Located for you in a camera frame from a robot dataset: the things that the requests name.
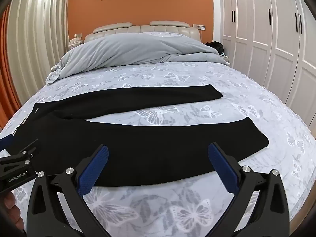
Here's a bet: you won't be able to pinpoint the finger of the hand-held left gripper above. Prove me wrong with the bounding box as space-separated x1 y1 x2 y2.
0 139 39 177
0 134 15 153

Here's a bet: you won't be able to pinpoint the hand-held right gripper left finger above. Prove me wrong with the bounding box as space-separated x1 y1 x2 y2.
26 144 110 237

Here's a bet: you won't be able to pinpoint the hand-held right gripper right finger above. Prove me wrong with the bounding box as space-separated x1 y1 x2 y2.
207 142 290 237

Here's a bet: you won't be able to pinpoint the black pants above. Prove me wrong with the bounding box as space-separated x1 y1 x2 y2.
12 84 269 187

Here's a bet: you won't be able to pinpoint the person's left hand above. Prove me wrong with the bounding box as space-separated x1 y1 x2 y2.
2 192 22 228

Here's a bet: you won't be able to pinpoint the orange curtain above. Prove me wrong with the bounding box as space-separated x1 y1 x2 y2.
0 5 24 129

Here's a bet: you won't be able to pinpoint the bed with butterfly sheet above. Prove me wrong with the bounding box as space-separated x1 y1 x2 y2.
0 31 316 237

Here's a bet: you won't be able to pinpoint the white nightstand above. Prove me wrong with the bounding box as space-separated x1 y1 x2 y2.
218 53 231 66

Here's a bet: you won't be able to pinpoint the white curtain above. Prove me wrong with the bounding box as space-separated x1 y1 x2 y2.
7 0 71 104

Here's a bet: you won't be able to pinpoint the white flower bouquet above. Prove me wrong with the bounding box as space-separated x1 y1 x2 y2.
67 36 83 52

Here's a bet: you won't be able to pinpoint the black bag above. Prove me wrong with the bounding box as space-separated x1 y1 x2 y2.
205 41 224 55

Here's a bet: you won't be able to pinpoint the grey duvet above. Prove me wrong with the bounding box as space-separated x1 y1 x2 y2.
45 32 229 86

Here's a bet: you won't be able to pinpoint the beige padded headboard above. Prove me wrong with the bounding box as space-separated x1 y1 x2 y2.
84 20 201 45

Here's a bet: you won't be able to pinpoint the white wardrobe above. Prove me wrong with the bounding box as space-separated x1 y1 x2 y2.
218 0 316 119

